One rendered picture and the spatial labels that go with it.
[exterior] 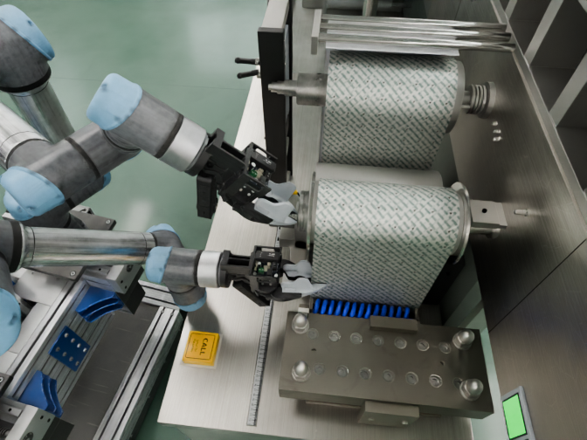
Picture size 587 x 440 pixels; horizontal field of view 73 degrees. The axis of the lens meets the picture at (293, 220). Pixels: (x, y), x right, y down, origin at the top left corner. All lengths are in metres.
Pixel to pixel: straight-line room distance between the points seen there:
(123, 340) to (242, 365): 0.96
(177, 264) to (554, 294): 0.63
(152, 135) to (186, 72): 2.89
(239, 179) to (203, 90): 2.66
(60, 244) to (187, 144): 0.38
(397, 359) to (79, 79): 3.28
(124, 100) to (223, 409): 0.66
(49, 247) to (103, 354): 1.05
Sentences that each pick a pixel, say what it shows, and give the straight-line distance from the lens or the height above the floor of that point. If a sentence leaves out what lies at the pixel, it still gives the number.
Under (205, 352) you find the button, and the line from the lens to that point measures 0.97.
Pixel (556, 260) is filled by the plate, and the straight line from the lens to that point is 0.63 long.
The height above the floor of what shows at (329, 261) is 1.19.
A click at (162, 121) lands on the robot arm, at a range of 0.59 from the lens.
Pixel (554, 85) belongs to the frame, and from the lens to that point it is 0.77.
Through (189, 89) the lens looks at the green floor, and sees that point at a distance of 3.28.
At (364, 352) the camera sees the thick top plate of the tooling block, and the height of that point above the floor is 1.03.
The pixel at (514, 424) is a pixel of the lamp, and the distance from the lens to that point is 0.73.
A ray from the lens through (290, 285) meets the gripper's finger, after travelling 0.81.
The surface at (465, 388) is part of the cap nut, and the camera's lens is 0.86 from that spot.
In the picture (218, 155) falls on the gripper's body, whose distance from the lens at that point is 0.61.
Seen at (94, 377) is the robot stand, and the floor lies 0.21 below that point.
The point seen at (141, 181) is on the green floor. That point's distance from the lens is 2.65.
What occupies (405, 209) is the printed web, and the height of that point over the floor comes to 1.31.
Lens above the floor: 1.83
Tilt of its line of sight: 53 degrees down
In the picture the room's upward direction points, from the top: straight up
